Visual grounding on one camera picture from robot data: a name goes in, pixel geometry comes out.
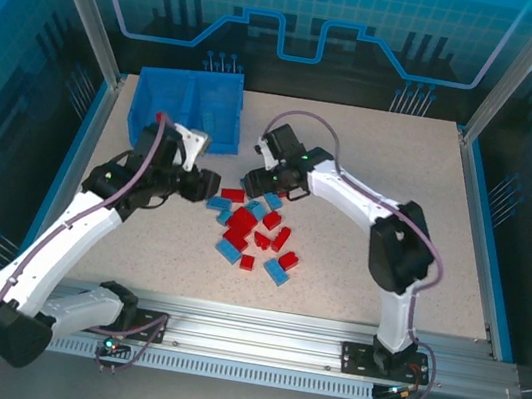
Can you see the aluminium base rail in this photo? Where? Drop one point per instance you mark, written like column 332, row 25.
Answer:
column 250, row 333

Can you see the aluminium table side rail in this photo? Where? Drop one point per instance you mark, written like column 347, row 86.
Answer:
column 95, row 132
column 471, row 166

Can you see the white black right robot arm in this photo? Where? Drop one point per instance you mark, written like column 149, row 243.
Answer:
column 347, row 197

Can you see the aluminium frame post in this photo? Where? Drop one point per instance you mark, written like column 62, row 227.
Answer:
column 516, row 72
column 85, row 4

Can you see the small controller board with LED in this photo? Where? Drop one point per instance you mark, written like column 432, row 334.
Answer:
column 392, row 391
column 110, row 346

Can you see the white studded building brick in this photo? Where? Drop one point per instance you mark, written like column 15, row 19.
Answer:
column 207, row 117

